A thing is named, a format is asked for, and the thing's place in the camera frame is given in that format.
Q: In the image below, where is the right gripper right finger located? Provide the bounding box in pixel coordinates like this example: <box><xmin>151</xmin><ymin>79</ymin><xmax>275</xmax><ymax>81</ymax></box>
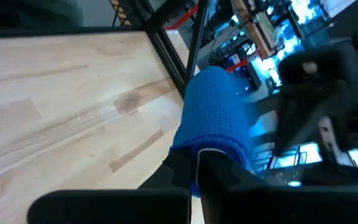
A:
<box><xmin>197</xmin><ymin>149</ymin><xmax>358</xmax><ymax>224</ymax></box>

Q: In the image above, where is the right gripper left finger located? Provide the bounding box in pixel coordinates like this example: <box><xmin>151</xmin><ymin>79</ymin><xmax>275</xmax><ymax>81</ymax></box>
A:
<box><xmin>27</xmin><ymin>146</ymin><xmax>196</xmax><ymax>224</ymax></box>

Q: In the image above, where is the blue elastic bandage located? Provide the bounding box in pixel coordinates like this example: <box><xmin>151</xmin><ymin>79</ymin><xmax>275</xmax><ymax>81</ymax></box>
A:
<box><xmin>168</xmin><ymin>65</ymin><xmax>256</xmax><ymax>198</ymax></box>

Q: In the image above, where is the wooden workbench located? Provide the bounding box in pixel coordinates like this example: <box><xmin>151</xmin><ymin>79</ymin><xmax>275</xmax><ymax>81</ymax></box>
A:
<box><xmin>230</xmin><ymin>0</ymin><xmax>279</xmax><ymax>60</ymax></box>

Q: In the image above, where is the dark green bulky object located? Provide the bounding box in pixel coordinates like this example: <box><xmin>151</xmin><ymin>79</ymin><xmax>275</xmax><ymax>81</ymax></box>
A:
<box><xmin>0</xmin><ymin>0</ymin><xmax>84</xmax><ymax>29</ymax></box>

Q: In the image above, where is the black aluminium rig frame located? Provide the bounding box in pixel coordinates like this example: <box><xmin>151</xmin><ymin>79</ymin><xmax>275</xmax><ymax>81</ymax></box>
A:
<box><xmin>0</xmin><ymin>0</ymin><xmax>211</xmax><ymax>98</ymax></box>

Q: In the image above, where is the yellow black striped post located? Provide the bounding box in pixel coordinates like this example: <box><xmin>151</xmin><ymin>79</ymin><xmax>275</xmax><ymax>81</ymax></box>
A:
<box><xmin>109</xmin><ymin>0</ymin><xmax>131</xmax><ymax>26</ymax></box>

